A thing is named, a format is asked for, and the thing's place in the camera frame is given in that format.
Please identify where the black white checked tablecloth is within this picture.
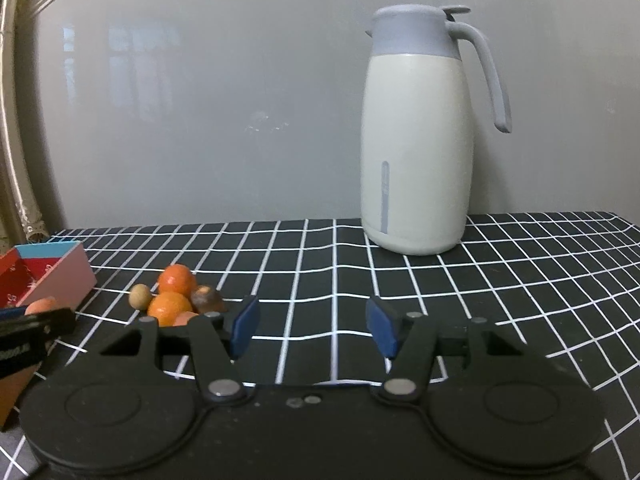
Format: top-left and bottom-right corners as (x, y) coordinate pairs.
(0, 210), (640, 480)

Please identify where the white grey thermos jug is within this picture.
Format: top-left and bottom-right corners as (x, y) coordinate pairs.
(361, 4), (513, 256)

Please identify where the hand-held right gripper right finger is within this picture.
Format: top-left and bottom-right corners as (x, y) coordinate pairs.
(365, 296), (526, 406)

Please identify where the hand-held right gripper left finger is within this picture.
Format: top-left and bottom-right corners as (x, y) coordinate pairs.
(97, 295), (261, 403)

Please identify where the small mandarin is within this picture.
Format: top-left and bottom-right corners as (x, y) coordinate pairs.
(147, 292), (194, 326)
(158, 265), (198, 296)

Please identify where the dark brown round fruit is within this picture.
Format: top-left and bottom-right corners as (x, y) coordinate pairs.
(191, 285), (224, 312)

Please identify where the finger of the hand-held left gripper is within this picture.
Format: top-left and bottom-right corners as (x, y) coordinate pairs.
(0, 306), (77, 342)

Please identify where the beige satin curtain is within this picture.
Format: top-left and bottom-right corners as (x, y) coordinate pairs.
(0, 0), (66, 251)

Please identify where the colourful cardboard box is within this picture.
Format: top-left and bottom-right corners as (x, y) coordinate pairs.
(0, 241), (97, 433)

